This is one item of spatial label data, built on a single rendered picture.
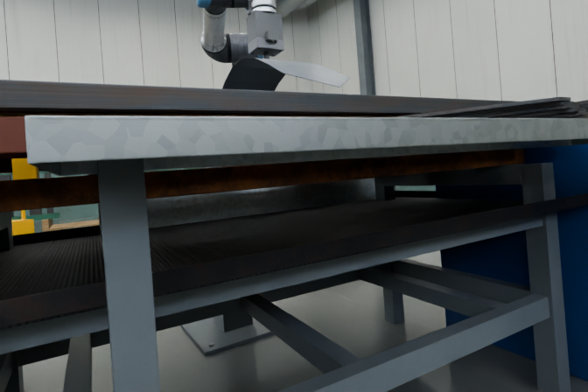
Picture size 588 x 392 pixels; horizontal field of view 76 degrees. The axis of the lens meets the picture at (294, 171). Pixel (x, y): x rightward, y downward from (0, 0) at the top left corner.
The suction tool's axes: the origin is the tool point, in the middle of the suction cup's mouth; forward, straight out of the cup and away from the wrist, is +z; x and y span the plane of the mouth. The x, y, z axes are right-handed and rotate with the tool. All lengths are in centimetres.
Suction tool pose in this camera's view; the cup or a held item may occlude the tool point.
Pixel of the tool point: (267, 68)
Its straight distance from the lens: 112.1
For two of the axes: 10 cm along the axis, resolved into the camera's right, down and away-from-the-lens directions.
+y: 8.6, -0.6, 5.0
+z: 0.7, 10.0, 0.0
